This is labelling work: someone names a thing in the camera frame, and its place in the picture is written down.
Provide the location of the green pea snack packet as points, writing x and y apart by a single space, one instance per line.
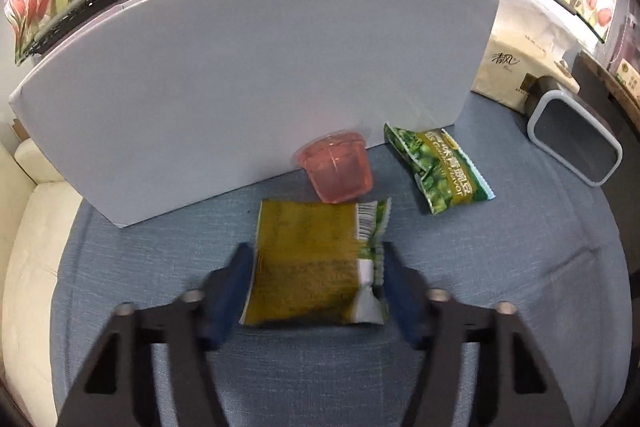
440 167

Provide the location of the brown cardboard piece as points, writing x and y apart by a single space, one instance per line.
18 129

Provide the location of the blue tablecloth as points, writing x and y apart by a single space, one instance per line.
320 377

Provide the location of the olive green snack packet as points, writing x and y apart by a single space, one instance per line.
310 262

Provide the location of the white cardboard box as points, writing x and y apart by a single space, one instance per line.
240 87

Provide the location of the cream dotted carton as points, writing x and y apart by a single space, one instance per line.
629 82

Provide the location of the orange jelly cup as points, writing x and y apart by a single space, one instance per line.
337 167

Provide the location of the cream leather sofa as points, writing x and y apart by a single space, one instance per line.
25 247

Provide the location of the wooden side counter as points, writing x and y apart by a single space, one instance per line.
600 82

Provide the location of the cream tissue pack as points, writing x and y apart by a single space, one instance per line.
520 52

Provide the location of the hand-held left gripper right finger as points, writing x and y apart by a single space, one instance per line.
400 297

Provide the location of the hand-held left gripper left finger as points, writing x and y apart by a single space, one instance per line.
227 297

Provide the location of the black speaker with grey rim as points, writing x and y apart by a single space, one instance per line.
575 137

